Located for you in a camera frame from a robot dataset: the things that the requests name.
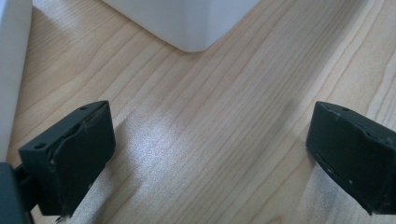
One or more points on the white upright panel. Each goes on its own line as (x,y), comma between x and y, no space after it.
(12,68)

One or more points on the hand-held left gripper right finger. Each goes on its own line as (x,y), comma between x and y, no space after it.
(355,149)

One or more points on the white plastic container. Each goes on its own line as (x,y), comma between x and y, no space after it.
(186,21)

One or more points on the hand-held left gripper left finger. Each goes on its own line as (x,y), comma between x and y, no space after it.
(74,155)

